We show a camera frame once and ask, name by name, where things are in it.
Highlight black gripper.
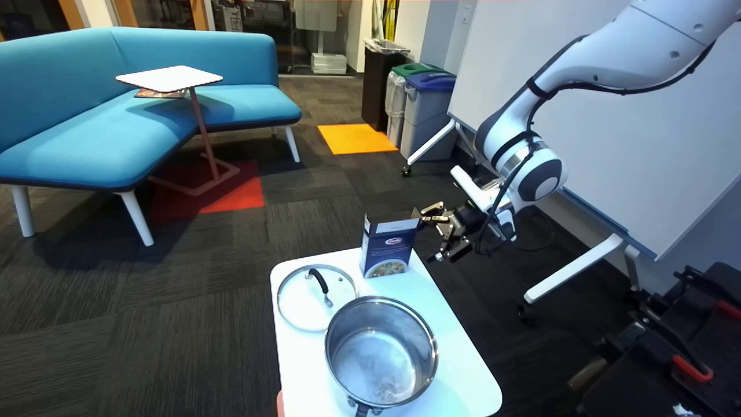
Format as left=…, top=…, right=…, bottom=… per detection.
left=411, top=200, right=500, bottom=265

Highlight glass pot lid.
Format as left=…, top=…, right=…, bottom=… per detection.
left=276, top=262, right=358, bottom=337

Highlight blue lid waste bin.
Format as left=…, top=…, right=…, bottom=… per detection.
left=397, top=69, right=459, bottom=166

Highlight green lid waste bin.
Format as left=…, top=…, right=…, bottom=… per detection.
left=381, top=64, right=441, bottom=148

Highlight white storage box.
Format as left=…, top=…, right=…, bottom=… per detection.
left=309, top=52, right=351, bottom=76

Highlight black waste bin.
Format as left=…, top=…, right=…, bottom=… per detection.
left=358, top=43, right=411, bottom=136

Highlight white rolling whiteboard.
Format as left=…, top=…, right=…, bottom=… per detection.
left=400, top=0, right=741, bottom=309

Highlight blue sofa white legs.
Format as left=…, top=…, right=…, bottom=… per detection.
left=0, top=25, right=306, bottom=251

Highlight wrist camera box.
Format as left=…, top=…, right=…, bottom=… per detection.
left=493, top=207, right=521, bottom=243

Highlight white side table orange frame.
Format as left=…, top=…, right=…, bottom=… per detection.
left=265, top=246, right=505, bottom=417
left=112, top=64, right=242, bottom=200

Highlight silver pot with handle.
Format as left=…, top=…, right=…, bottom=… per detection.
left=321, top=295, right=439, bottom=417

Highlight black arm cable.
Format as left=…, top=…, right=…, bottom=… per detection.
left=528, top=32, right=719, bottom=102

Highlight red handled clamp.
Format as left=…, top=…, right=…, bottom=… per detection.
left=669, top=352, right=716, bottom=388

